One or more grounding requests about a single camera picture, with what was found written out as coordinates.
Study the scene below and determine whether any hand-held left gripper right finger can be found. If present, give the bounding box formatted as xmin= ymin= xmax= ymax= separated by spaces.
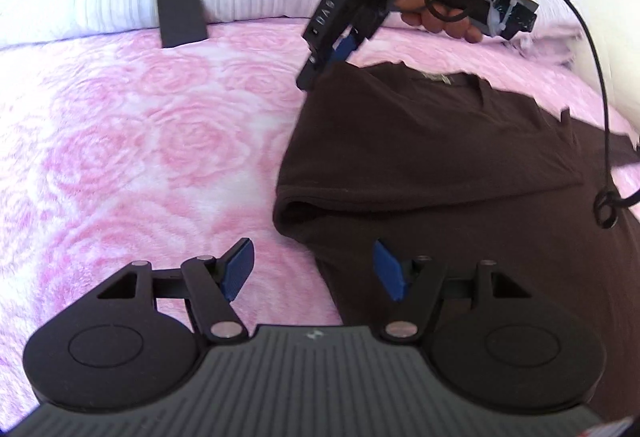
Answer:
xmin=372 ymin=239 xmax=533 ymax=344

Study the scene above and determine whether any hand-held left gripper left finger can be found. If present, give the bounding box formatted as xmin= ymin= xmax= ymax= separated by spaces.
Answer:
xmin=97 ymin=237 xmax=256 ymax=344

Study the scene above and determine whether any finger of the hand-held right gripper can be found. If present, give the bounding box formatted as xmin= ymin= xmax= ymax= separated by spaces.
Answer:
xmin=332 ymin=14 xmax=383 ymax=62
xmin=296 ymin=6 xmax=352 ymax=91

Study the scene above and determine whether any dark brown shirt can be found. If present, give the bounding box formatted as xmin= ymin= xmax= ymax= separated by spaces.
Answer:
xmin=272 ymin=59 xmax=640 ymax=423

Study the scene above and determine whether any black smartphone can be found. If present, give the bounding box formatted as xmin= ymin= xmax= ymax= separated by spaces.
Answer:
xmin=155 ymin=0 xmax=209 ymax=48

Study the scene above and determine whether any pink rose blanket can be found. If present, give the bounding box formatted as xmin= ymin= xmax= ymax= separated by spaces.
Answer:
xmin=0 ymin=14 xmax=640 ymax=423

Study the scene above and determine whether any pale pink sheet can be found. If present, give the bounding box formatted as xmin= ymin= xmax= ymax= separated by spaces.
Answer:
xmin=520 ymin=14 xmax=578 ymax=65

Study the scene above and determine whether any cream quilt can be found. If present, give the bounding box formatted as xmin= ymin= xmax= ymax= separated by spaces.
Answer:
xmin=570 ymin=0 xmax=640 ymax=128

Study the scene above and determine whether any black cable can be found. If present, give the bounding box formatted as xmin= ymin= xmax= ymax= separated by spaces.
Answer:
xmin=500 ymin=0 xmax=640 ymax=230

